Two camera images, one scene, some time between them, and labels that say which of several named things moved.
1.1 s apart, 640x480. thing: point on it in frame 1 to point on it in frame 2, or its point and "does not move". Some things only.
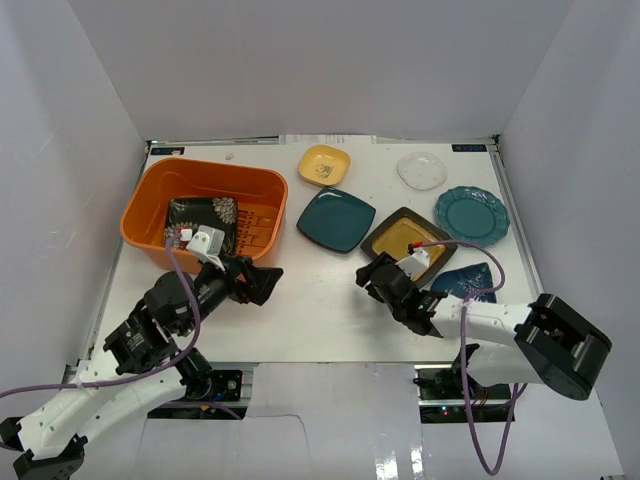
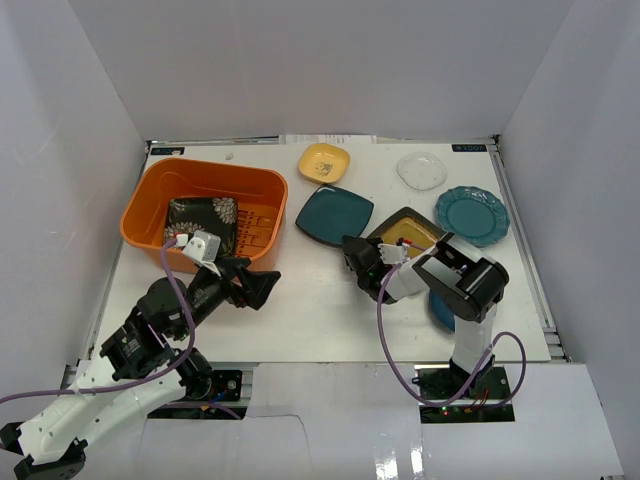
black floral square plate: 195,212 does not move
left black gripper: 240,280 does not move
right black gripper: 363,273 to 374,242
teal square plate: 337,219 does not move
